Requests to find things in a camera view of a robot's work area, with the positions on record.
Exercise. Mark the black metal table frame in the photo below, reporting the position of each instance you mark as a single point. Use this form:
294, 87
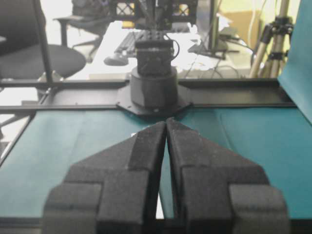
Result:
73, 97

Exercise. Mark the black computer mouse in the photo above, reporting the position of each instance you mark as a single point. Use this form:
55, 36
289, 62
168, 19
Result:
116, 60

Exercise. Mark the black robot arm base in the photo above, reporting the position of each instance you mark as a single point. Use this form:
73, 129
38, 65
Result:
153, 80

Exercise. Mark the black keyboard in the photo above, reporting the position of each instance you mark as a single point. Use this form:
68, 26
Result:
127, 46

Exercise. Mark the black monitor stand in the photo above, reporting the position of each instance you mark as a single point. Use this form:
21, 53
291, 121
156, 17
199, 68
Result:
207, 23

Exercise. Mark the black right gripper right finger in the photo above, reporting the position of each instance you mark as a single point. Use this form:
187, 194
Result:
220, 192

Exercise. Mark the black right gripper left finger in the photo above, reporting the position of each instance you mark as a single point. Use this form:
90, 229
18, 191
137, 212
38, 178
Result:
111, 192

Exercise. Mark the black office chair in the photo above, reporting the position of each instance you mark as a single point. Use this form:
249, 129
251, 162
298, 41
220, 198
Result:
20, 54

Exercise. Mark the beige camera tripod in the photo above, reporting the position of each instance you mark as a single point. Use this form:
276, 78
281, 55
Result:
270, 54

